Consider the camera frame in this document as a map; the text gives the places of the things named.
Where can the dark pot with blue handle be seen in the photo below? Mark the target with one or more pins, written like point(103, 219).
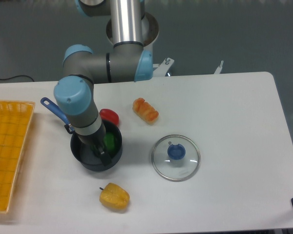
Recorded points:
point(87, 156)

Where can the yellow toy bell pepper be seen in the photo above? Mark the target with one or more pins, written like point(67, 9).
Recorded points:
point(115, 197)

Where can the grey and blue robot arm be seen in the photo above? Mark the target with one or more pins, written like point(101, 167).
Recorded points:
point(82, 68)

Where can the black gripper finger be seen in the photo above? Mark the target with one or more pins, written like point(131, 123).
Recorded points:
point(105, 158)

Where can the orange toy bread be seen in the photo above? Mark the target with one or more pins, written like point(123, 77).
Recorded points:
point(145, 111)

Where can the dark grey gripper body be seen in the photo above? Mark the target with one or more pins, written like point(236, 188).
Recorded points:
point(93, 135)

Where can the white bracket with bolt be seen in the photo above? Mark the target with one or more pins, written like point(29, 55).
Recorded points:
point(163, 69)

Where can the red toy pepper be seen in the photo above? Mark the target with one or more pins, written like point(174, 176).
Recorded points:
point(108, 115)

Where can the glass lid with blue knob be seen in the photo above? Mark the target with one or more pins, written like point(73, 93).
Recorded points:
point(175, 158)

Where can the yellow woven basket tray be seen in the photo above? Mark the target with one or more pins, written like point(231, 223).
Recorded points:
point(15, 120)

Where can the white post bracket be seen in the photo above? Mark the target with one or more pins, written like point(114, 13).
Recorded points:
point(219, 68)

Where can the green toy vegetable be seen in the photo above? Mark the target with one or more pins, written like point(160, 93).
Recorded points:
point(110, 141)

